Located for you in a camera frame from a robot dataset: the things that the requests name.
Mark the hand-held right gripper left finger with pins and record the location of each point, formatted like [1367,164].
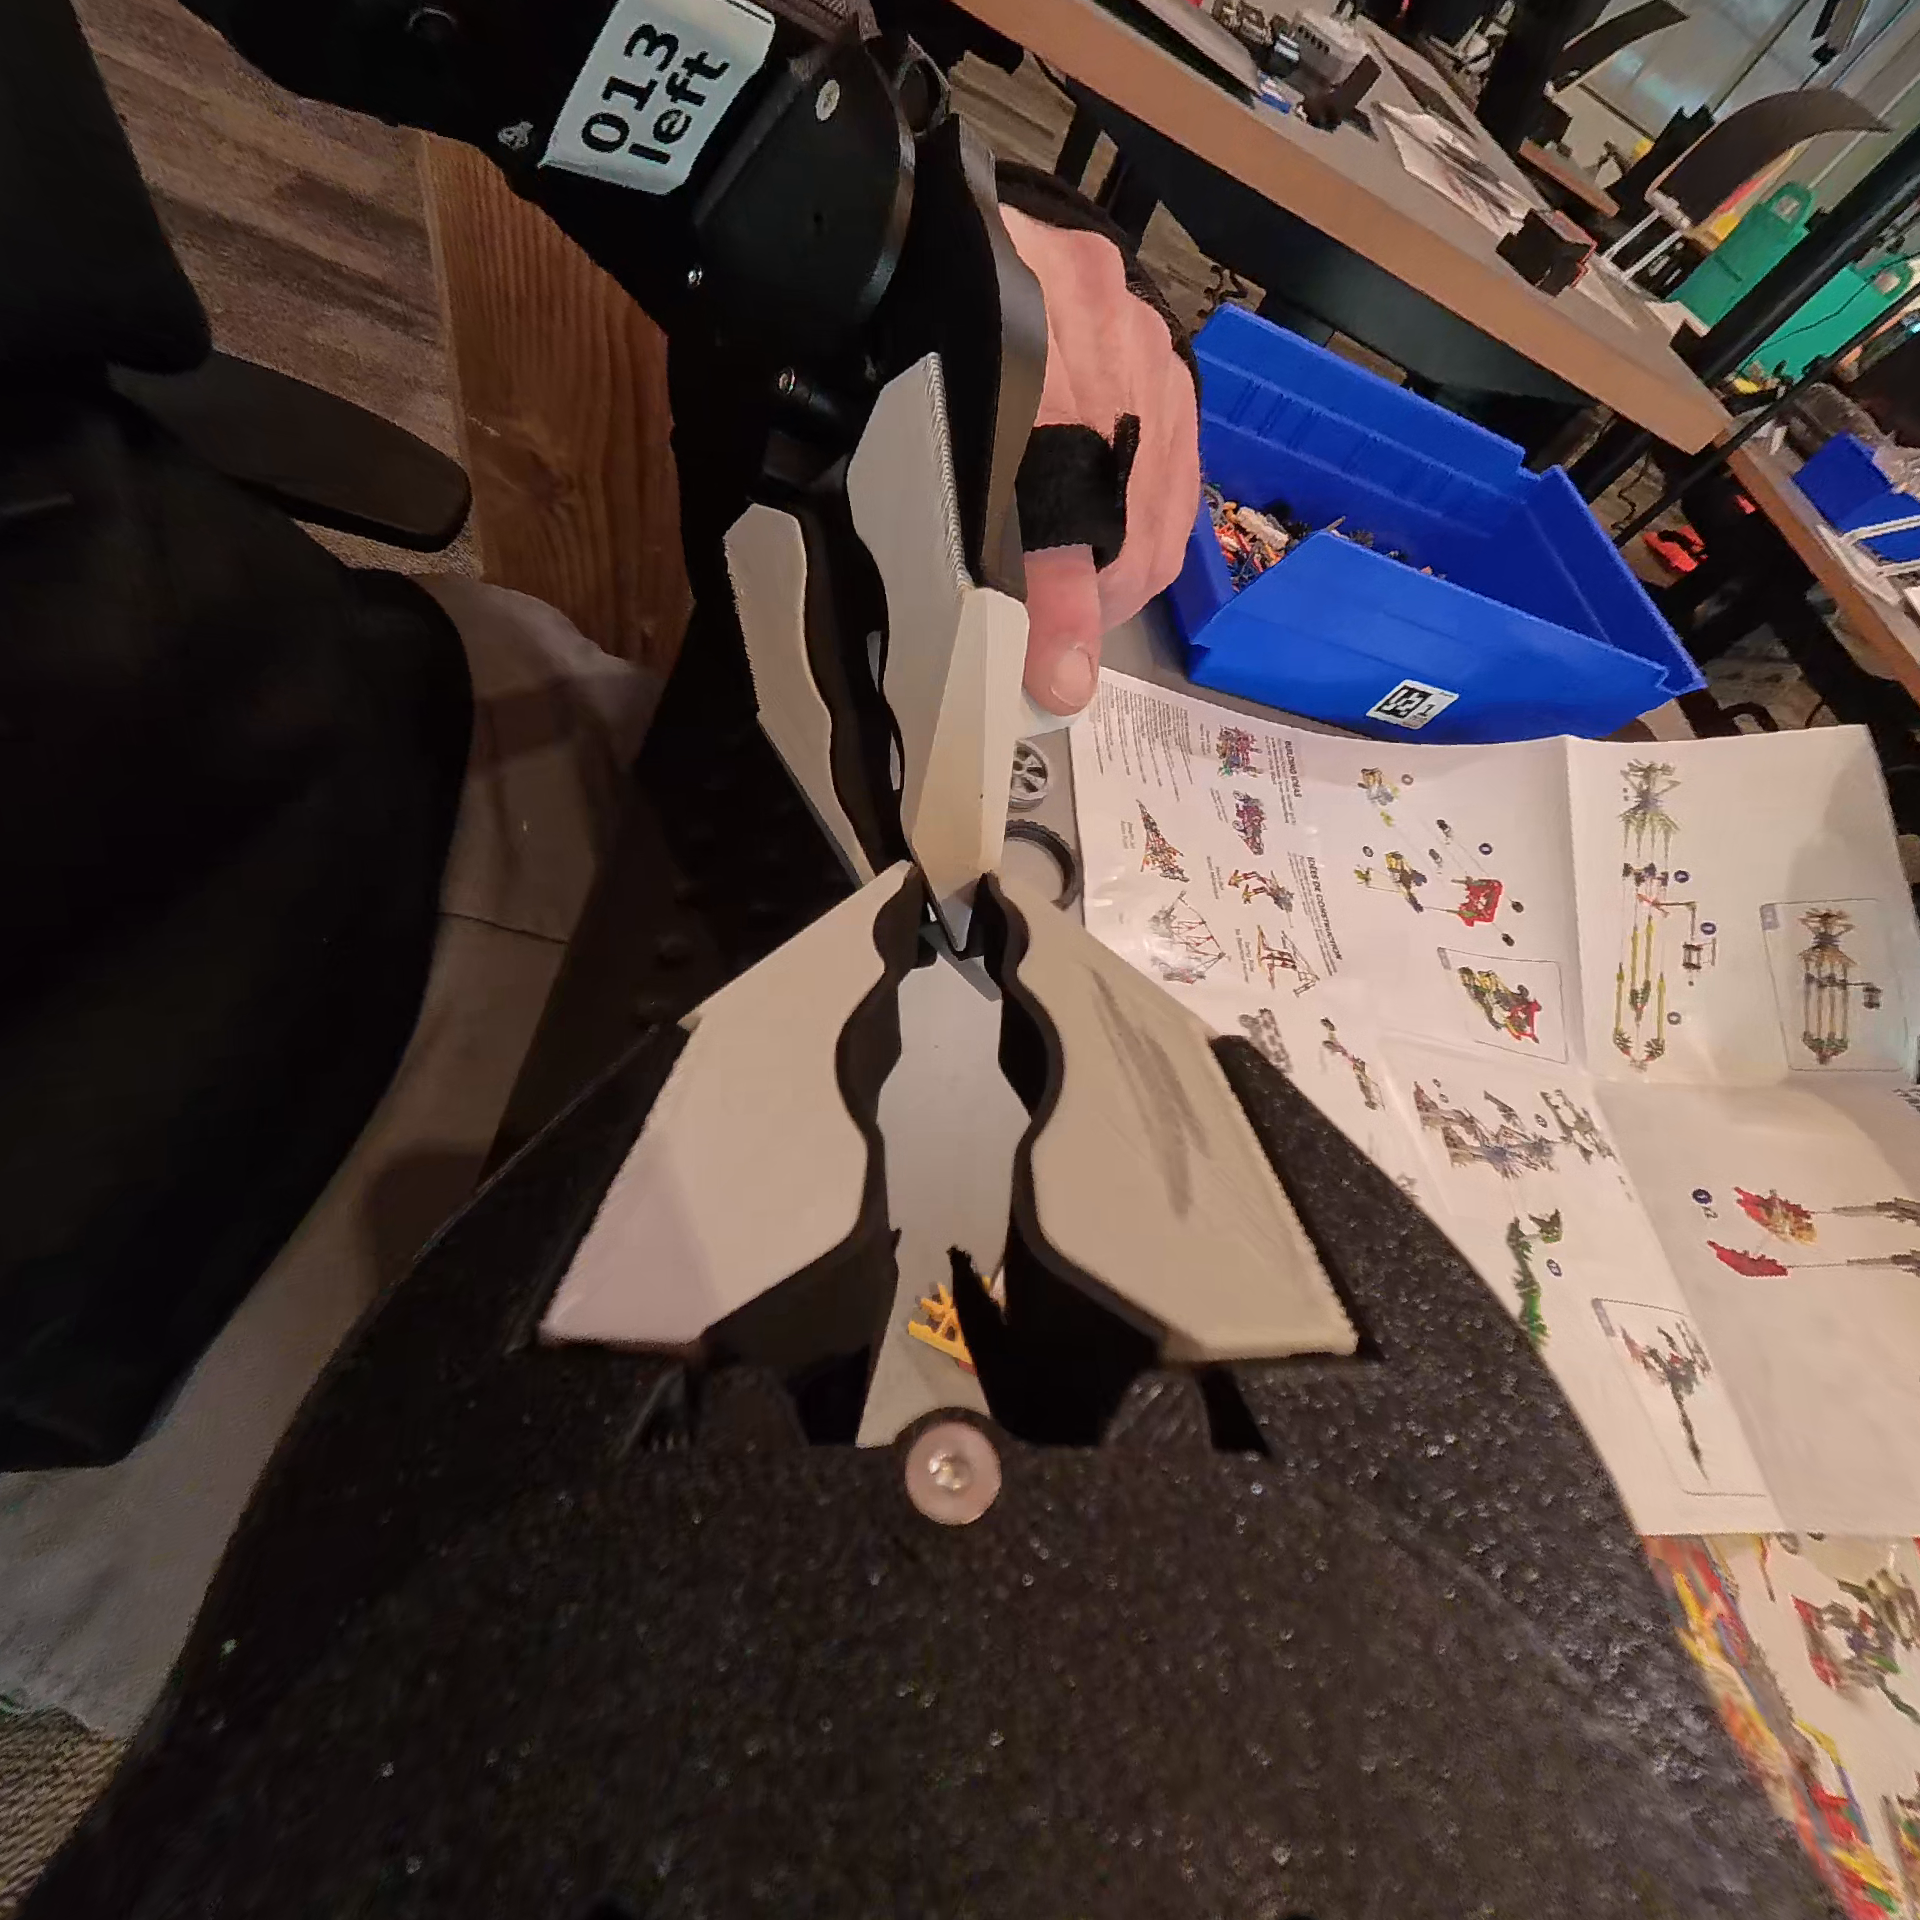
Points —
[705,1185]

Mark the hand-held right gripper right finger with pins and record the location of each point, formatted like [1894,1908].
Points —
[1185,1200]

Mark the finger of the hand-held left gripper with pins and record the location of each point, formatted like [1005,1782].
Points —
[779,600]
[907,511]

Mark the pile of colourful toy pieces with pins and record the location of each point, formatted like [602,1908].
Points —
[1275,534]

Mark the blue plastic parts bin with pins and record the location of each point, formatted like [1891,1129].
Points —
[1424,630]

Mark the person's left hand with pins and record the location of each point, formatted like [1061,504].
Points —
[1118,375]

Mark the yellow snowflake connector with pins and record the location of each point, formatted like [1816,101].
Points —
[942,1329]

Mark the grey plastic toy wheel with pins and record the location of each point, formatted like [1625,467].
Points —
[1025,764]

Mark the wooden column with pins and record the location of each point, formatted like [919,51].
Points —
[555,389]

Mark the black rubber toy tire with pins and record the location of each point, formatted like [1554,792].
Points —
[1067,869]

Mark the white printed instruction sheet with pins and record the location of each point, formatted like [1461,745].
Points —
[1589,1172]

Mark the grey table wooden edge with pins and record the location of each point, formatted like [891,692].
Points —
[1829,600]
[1349,195]

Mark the black block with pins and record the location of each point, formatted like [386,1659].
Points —
[1546,247]

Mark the colourful cardboard toy box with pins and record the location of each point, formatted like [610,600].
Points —
[1800,1724]

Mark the green container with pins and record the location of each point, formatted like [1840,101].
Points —
[1786,255]

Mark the small blue bin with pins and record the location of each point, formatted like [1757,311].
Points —
[1853,480]

